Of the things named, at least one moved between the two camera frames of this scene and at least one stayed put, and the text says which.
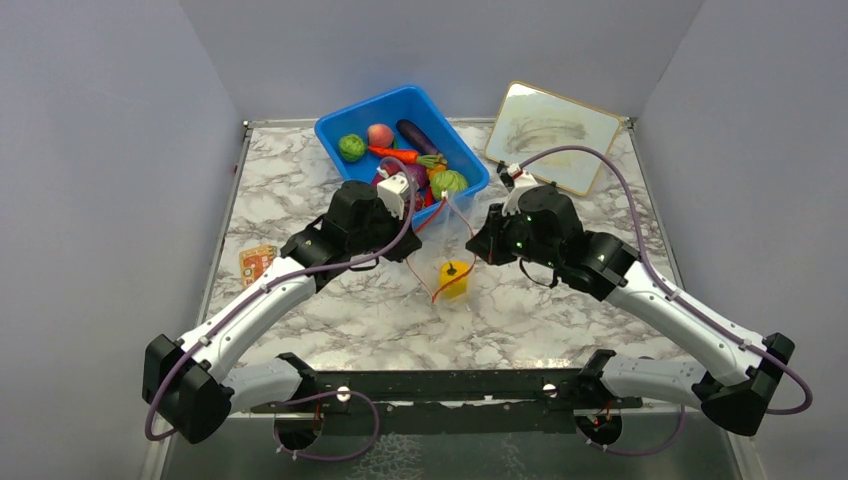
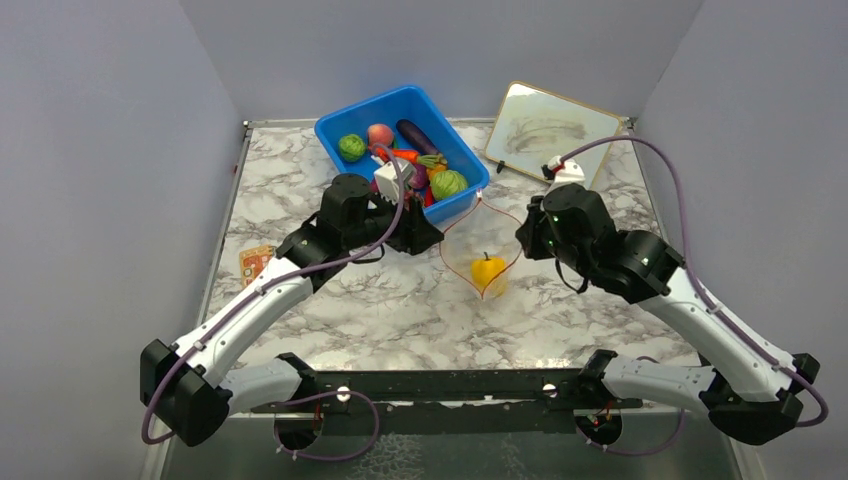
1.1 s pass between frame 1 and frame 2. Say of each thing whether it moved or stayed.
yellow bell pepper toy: moved
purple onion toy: stayed
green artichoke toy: stayed
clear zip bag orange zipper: moved
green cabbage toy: stayed
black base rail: stayed
